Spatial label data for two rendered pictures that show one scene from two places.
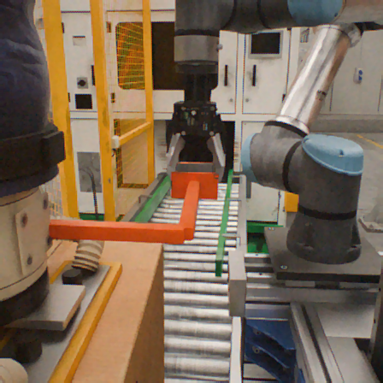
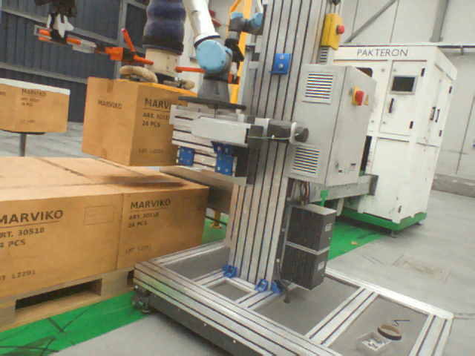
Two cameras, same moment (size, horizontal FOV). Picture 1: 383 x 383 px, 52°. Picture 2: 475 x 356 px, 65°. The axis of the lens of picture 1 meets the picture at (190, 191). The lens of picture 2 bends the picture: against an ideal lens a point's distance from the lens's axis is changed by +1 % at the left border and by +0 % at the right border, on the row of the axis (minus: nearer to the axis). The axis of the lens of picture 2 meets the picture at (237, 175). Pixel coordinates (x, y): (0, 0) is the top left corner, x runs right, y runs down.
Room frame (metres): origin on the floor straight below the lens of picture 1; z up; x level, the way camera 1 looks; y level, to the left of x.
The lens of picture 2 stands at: (-1.12, -1.27, 0.96)
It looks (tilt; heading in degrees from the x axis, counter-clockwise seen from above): 8 degrees down; 31
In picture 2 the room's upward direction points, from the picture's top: 9 degrees clockwise
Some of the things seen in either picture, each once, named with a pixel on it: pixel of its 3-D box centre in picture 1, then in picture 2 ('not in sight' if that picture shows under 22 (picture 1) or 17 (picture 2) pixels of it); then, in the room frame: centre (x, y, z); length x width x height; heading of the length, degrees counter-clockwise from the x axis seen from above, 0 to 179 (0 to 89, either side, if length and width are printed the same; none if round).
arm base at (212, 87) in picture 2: not in sight; (214, 89); (0.27, -0.25, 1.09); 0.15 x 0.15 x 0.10
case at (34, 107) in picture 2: not in sight; (24, 105); (0.71, 2.09, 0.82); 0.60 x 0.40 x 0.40; 18
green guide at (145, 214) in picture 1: (147, 202); not in sight; (2.34, 0.27, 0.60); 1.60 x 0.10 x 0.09; 173
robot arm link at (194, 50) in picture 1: (198, 52); (234, 37); (0.70, -0.01, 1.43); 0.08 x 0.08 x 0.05
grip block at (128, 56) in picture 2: not in sight; (123, 55); (0.19, 0.28, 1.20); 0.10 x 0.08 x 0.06; 86
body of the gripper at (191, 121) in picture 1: (196, 101); (230, 51); (0.69, -0.01, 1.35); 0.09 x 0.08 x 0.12; 177
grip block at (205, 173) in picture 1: (195, 179); (229, 78); (0.72, -0.01, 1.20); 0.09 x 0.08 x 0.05; 86
